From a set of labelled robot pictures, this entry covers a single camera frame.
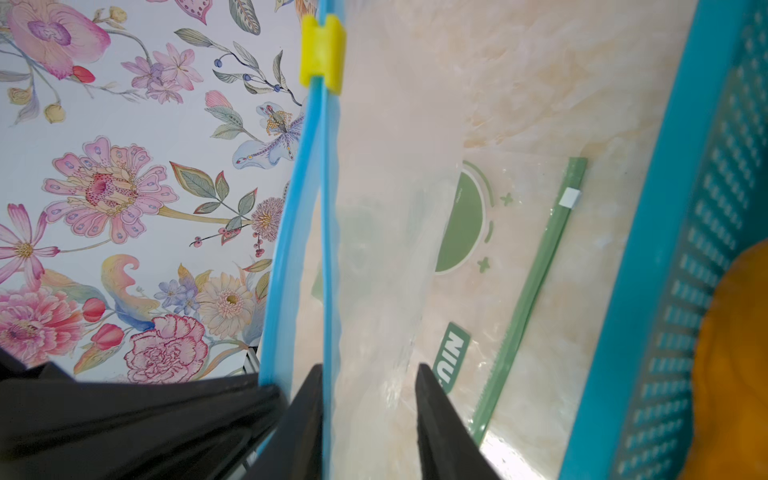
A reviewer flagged teal plastic basket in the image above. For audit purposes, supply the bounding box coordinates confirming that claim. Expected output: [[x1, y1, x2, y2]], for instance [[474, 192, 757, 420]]
[[560, 1, 767, 479]]

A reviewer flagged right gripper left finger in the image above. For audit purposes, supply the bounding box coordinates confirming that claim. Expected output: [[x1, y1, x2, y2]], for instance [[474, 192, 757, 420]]
[[243, 364, 324, 480]]

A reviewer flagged yellow zipper slider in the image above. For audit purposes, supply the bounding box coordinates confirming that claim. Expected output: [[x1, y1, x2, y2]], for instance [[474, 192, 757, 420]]
[[299, 14, 346, 96]]

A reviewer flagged clear green-zip bag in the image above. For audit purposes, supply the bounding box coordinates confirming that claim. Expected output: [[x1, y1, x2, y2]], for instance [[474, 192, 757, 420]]
[[413, 152, 590, 449]]

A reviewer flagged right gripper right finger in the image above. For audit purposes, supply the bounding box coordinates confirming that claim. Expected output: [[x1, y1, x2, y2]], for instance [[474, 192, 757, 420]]
[[415, 363, 500, 480]]

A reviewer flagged clear blue-zip bag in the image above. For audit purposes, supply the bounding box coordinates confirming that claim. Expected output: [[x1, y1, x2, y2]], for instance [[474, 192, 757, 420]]
[[259, 1, 465, 479]]

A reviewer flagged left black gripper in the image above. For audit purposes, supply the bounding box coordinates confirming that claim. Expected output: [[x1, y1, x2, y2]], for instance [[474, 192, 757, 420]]
[[1, 352, 286, 479]]

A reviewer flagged large orange mango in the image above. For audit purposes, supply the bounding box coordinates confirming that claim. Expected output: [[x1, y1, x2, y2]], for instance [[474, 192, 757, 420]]
[[678, 241, 767, 479]]

